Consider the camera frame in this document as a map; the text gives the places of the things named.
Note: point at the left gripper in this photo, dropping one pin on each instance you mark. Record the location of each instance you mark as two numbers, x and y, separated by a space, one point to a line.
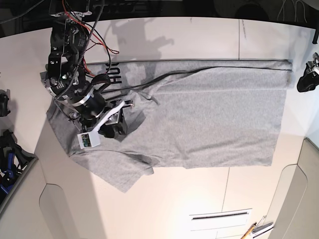
310 79

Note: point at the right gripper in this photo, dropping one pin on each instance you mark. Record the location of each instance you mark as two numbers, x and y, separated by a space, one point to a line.
111 123

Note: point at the grey T-shirt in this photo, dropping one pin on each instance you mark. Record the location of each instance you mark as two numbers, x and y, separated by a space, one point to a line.
185 113

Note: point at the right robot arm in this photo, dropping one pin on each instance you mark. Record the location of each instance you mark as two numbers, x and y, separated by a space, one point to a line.
78 110

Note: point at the blue black clamps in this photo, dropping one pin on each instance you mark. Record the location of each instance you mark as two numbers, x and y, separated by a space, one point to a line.
13 161

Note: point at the black device at table edge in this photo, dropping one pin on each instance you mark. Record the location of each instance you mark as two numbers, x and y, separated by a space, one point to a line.
4 99

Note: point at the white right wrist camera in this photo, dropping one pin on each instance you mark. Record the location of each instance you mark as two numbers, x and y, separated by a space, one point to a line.
88 139

